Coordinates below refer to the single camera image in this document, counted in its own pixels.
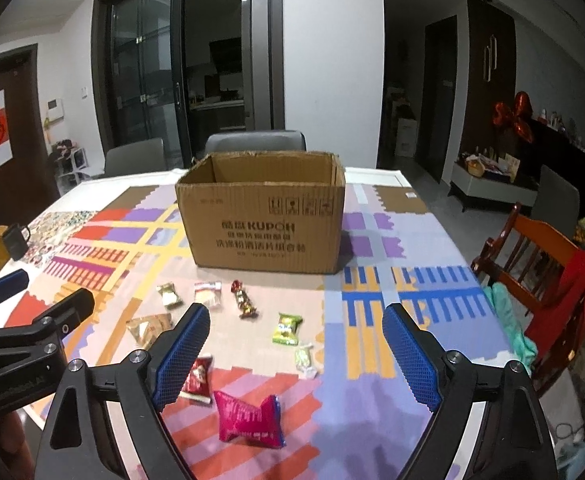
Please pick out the black mug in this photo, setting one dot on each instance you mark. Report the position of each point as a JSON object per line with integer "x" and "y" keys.
{"x": 15, "y": 244}

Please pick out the white intercom panel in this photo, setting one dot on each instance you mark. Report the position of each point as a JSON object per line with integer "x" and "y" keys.
{"x": 55, "y": 109}

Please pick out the white shelf with toys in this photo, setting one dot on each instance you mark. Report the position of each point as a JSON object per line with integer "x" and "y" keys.
{"x": 70, "y": 165}

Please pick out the narrow grey dining chair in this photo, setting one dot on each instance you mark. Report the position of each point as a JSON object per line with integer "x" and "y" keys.
{"x": 135, "y": 157}

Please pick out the white snack packet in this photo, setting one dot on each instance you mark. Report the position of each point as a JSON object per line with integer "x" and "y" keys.
{"x": 208, "y": 294}

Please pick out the green snack packet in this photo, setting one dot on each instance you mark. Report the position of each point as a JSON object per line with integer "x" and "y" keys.
{"x": 287, "y": 329}

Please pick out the wide grey dining chair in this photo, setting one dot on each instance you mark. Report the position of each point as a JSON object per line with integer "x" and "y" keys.
{"x": 255, "y": 142}

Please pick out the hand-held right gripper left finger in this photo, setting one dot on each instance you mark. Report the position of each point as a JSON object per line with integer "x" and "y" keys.
{"x": 182, "y": 355}

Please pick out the dark sideboard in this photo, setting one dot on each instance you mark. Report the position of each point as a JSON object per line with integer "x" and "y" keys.
{"x": 567, "y": 160}

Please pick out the grey chair with curved back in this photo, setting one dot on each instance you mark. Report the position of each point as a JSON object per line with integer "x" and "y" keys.
{"x": 555, "y": 200}

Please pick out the tan snack packet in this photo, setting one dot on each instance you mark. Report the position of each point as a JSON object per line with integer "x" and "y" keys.
{"x": 145, "y": 329}

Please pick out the black range hood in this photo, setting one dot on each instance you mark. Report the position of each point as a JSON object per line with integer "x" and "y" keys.
{"x": 225, "y": 55}

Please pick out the pale green candy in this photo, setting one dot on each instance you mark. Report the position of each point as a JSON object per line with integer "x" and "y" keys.
{"x": 305, "y": 358}

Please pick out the red gold foil candy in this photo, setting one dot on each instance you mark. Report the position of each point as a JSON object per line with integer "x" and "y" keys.
{"x": 243, "y": 300}

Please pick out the red snack packet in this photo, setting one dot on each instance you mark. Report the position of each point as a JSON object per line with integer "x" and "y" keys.
{"x": 197, "y": 375}

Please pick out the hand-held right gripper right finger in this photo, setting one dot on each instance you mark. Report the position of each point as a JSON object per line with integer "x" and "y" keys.
{"x": 412, "y": 360}

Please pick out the red foil balloon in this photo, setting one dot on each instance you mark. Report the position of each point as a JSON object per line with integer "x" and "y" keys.
{"x": 520, "y": 110}

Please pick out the magenta snack packet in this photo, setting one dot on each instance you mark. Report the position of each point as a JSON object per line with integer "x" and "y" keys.
{"x": 250, "y": 417}

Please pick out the dark brown door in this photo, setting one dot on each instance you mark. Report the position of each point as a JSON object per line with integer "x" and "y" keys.
{"x": 27, "y": 160}

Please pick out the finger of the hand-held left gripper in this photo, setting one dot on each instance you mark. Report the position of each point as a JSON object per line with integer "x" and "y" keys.
{"x": 72, "y": 307}
{"x": 5, "y": 285}

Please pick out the sliding glass door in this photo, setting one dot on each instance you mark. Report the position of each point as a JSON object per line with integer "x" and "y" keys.
{"x": 142, "y": 70}

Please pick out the reddish wooden chair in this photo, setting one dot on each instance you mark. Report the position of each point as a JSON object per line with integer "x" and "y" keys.
{"x": 537, "y": 240}

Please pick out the green white wrapped candy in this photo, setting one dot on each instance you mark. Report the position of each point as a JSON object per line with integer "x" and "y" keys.
{"x": 169, "y": 296}

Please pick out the white floor box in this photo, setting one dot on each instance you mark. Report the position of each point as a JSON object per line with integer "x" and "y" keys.
{"x": 406, "y": 137}

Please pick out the teal cloth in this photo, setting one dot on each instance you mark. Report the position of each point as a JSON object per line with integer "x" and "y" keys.
{"x": 510, "y": 325}

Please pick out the brown cardboard box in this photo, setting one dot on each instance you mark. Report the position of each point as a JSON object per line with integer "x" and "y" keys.
{"x": 257, "y": 220}

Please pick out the red cloth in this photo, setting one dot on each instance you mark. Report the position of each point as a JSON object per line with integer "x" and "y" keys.
{"x": 572, "y": 300}

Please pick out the white low cabinet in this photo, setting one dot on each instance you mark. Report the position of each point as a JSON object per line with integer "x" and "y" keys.
{"x": 492, "y": 187}

